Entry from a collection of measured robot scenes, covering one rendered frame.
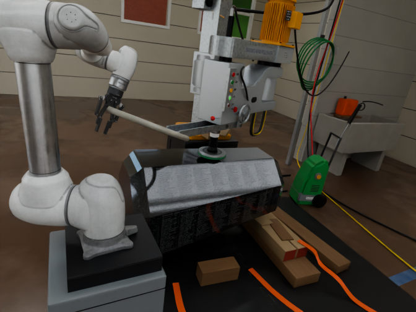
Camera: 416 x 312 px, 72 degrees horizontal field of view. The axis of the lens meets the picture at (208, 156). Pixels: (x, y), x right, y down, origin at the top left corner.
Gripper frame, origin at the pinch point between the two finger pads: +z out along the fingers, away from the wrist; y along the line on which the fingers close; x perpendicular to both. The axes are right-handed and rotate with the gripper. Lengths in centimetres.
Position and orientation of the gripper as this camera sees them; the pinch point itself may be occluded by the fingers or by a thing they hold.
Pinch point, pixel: (102, 126)
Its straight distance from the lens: 154.1
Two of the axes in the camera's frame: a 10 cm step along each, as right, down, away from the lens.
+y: 7.0, 2.4, 6.7
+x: -6.2, -2.7, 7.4
